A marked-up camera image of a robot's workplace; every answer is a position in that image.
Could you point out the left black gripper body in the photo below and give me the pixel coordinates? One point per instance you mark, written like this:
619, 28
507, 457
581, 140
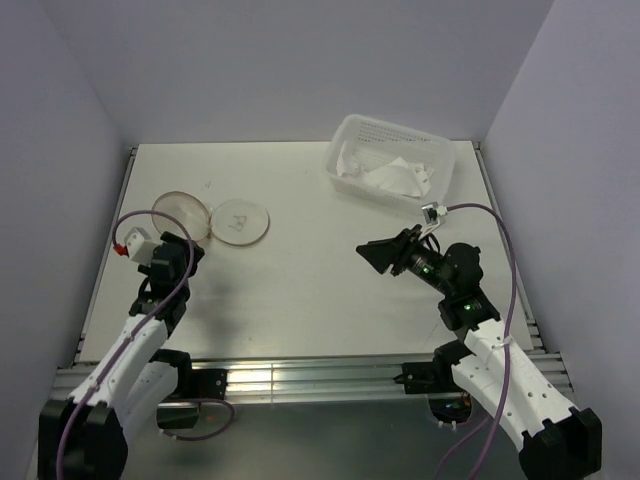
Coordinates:
187, 249

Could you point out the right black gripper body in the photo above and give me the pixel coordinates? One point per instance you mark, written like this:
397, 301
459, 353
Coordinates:
423, 262

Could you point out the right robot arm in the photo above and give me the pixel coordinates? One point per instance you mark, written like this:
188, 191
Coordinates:
553, 437

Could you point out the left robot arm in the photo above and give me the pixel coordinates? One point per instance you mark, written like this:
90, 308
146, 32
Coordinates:
87, 434

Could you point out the white plastic basket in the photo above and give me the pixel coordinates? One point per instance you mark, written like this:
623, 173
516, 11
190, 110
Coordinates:
411, 144

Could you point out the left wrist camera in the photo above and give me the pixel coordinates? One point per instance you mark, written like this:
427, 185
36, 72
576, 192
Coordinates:
137, 246

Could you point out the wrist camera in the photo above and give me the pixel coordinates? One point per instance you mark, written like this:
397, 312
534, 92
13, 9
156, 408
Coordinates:
137, 246
433, 214

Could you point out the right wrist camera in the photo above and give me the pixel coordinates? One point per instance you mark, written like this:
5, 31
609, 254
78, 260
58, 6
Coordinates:
433, 214

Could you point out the aluminium rail frame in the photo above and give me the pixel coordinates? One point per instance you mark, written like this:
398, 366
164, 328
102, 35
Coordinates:
298, 316

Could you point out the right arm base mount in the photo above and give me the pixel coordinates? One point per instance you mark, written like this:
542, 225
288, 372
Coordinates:
447, 402

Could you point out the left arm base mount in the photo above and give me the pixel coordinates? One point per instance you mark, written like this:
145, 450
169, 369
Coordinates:
183, 408

